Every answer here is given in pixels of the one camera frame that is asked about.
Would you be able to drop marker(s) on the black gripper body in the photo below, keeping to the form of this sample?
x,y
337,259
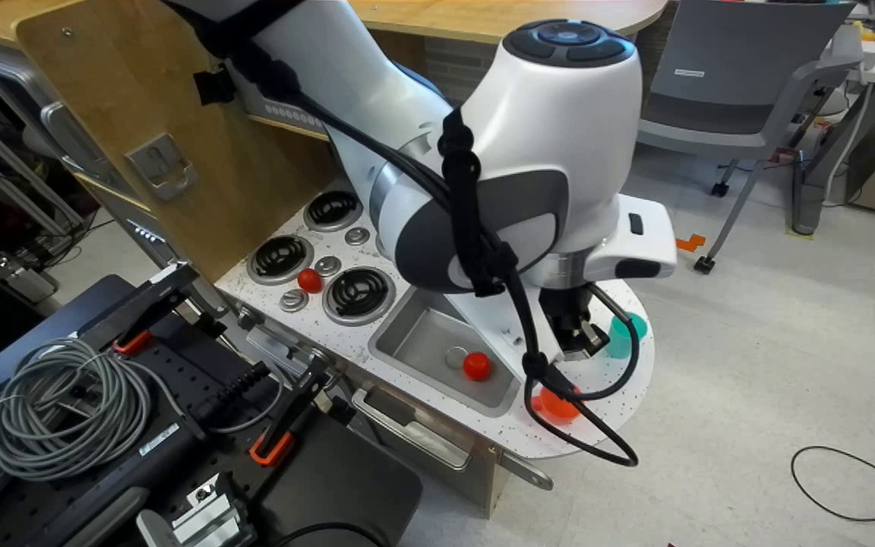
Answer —
x,y
562,305

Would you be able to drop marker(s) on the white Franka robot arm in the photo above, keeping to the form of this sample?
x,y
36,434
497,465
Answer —
x,y
559,123

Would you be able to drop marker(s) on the teal plastic cup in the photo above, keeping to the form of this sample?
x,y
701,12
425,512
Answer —
x,y
620,340

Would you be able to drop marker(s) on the gray toy sink basin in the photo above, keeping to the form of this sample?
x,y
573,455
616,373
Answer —
x,y
418,345

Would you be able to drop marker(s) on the orange toy plate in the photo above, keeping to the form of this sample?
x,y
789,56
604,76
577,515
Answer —
x,y
555,407

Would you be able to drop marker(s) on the red toy ball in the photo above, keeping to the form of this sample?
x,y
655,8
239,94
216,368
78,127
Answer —
x,y
479,368
310,280

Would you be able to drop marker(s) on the black coil toy burner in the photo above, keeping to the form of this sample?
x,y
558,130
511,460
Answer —
x,y
358,297
334,208
282,259

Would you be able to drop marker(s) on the gray stove knob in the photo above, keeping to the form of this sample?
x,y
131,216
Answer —
x,y
358,234
294,300
329,267

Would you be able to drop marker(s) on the office swivel chair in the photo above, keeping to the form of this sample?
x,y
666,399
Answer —
x,y
743,50

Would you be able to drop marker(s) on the orange plastic bracket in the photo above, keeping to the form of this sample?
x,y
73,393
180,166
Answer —
x,y
694,245

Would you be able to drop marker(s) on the silver metal bracket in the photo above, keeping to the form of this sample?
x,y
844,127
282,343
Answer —
x,y
206,512

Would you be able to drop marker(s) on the gray plastic panel bracket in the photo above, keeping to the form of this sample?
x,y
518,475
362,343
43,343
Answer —
x,y
160,169

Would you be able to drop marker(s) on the gray metal rack frame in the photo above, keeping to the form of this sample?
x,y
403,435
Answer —
x,y
12,198

